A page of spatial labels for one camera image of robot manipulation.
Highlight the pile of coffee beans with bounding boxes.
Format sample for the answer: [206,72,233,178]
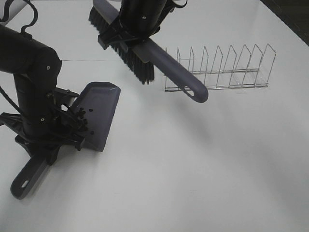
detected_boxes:
[76,107,94,135]

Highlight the purple brush black bristles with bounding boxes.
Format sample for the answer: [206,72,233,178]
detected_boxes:
[89,0,208,103]

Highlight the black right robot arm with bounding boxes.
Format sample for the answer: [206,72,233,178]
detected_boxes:
[95,0,176,49]

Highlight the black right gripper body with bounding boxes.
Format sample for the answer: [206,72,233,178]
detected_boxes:
[98,18,160,50]

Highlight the metal wire rack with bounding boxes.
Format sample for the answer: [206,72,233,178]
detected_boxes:
[176,44,277,90]

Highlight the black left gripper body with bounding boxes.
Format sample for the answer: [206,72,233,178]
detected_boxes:
[0,87,85,166]

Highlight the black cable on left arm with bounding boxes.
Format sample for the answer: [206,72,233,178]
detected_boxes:
[0,0,39,37]

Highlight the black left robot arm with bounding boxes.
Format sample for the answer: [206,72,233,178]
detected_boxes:
[0,26,86,164]

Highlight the purple plastic dustpan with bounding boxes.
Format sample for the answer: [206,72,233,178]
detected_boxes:
[10,82,121,199]

